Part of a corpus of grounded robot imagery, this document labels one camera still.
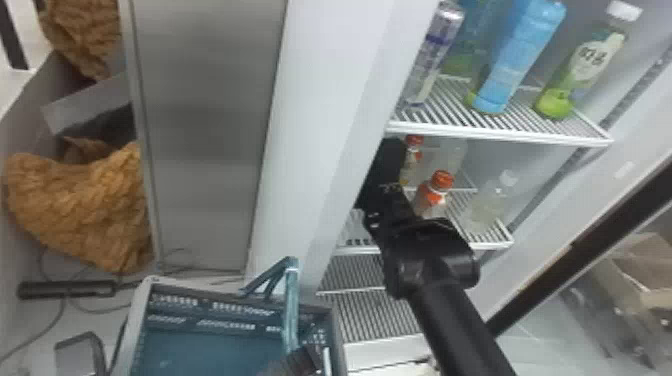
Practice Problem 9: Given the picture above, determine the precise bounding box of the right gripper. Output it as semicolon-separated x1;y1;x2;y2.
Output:
358;137;408;186

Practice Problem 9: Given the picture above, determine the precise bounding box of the orange-capped clear bottle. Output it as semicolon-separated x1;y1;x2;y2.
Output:
397;134;426;188
411;168;456;221

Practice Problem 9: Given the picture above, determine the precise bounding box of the white-capped clear bottle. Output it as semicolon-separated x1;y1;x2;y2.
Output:
466;168;520;228

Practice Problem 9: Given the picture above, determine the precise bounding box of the silver can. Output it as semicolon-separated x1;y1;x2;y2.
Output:
403;0;466;106

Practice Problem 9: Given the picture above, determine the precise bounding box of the teal bottle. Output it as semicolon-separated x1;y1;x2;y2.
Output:
439;0;499;81

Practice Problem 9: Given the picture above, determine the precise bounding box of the blue bottle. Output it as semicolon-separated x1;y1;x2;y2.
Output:
466;0;569;116

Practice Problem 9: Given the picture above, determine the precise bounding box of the white fridge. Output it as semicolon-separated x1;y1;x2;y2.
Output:
117;0;672;376

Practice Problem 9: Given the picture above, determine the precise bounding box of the fridge door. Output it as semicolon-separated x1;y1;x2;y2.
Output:
485;157;672;376

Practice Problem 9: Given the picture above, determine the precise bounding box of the green bottle with white label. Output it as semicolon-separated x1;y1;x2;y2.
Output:
532;0;645;121

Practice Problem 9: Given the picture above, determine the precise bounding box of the blue basket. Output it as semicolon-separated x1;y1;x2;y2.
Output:
111;255;349;376

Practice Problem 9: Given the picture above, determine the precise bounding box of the brown cloth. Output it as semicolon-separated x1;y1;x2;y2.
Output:
1;137;155;275
38;0;125;83

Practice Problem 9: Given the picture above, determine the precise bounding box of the black power strip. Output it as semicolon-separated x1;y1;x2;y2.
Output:
17;279;121;302

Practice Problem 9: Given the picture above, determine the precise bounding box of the grey cable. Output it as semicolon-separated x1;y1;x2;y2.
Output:
0;246;159;366

